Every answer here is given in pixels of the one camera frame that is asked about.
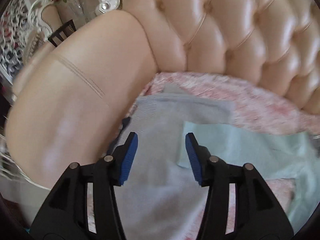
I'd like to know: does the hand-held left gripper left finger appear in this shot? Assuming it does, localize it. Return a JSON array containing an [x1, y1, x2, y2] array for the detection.
[[30, 132, 139, 240]]

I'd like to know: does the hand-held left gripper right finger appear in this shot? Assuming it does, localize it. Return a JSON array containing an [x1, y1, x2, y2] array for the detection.
[[185, 132, 294, 240]]

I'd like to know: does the light grey knit sweater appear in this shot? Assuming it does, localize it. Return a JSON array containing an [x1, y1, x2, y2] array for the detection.
[[110, 84, 235, 240]]

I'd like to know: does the pink floral blanket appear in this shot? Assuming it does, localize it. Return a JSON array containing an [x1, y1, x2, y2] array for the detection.
[[86, 71, 320, 240]]

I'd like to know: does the beige tufted leather sofa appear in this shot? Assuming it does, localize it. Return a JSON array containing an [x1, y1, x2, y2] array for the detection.
[[5, 0, 320, 190]]

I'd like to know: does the dark wooden chair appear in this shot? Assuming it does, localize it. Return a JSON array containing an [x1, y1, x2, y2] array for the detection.
[[47, 20, 77, 48]]

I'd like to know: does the glass vase with red flowers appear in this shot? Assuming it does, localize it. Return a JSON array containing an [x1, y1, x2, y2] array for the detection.
[[50, 0, 85, 20]]

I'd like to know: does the white lattice screen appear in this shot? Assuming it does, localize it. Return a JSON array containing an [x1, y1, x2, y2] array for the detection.
[[0, 0, 30, 85]]

